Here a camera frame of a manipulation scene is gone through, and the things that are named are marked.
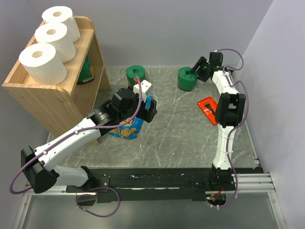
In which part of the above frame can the orange razor package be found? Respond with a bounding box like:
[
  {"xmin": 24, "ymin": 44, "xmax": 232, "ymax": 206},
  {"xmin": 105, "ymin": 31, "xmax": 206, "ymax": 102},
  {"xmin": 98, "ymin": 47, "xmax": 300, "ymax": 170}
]
[{"xmin": 197, "ymin": 96, "xmax": 217, "ymax": 125}]

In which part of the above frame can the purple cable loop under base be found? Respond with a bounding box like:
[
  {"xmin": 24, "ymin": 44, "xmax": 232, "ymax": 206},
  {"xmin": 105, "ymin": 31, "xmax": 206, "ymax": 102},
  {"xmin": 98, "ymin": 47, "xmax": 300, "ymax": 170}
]
[{"xmin": 75, "ymin": 186, "xmax": 121, "ymax": 218}]

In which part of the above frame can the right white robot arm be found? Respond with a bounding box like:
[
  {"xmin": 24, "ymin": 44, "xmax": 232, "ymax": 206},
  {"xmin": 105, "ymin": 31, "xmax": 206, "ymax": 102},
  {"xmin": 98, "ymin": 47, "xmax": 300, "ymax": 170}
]
[{"xmin": 188, "ymin": 49, "xmax": 247, "ymax": 180}]

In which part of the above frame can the green roll front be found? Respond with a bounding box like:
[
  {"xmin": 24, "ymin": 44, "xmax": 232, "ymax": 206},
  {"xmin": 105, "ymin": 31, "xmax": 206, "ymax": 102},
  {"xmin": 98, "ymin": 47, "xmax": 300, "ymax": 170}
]
[{"xmin": 77, "ymin": 55, "xmax": 94, "ymax": 84}]

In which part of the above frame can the blue Lays chips bag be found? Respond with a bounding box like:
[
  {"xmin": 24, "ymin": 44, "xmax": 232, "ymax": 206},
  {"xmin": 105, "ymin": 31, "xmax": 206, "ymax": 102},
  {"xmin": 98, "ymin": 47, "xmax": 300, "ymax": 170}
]
[{"xmin": 109, "ymin": 108, "xmax": 144, "ymax": 139}]

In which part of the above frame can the white paper towel roll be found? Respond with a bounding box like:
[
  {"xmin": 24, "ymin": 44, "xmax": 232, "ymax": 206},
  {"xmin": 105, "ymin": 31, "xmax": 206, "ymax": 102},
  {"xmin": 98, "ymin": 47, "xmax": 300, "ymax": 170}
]
[
  {"xmin": 19, "ymin": 43, "xmax": 67, "ymax": 85},
  {"xmin": 34, "ymin": 22, "xmax": 76, "ymax": 63},
  {"xmin": 42, "ymin": 6, "xmax": 81, "ymax": 42}
]

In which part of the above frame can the green roll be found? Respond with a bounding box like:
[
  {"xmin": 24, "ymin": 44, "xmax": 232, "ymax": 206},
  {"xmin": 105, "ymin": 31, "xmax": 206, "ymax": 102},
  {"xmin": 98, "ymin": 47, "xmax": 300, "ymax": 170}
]
[
  {"xmin": 178, "ymin": 67, "xmax": 197, "ymax": 92},
  {"xmin": 126, "ymin": 65, "xmax": 146, "ymax": 87},
  {"xmin": 77, "ymin": 55, "xmax": 94, "ymax": 84}
]

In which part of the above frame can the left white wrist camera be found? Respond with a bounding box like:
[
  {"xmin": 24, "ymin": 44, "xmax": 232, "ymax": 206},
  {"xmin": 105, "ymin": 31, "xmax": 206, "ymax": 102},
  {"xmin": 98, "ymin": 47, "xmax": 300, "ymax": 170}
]
[{"xmin": 133, "ymin": 80, "xmax": 152, "ymax": 97}]

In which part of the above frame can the wooden shelf unit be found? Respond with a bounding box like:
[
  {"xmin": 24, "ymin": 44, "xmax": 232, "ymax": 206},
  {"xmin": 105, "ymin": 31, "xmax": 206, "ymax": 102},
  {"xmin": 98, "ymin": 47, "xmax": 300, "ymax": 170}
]
[{"xmin": 2, "ymin": 16, "xmax": 110, "ymax": 137}]

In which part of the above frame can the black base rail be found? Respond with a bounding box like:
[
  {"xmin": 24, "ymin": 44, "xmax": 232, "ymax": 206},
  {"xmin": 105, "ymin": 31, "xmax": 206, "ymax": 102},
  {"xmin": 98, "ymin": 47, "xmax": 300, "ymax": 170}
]
[{"xmin": 47, "ymin": 167, "xmax": 263, "ymax": 203}]

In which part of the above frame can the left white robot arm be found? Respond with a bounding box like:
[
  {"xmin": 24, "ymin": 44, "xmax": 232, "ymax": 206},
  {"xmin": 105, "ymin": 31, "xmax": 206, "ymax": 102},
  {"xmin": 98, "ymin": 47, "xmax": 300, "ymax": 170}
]
[{"xmin": 21, "ymin": 88, "xmax": 157, "ymax": 194}]

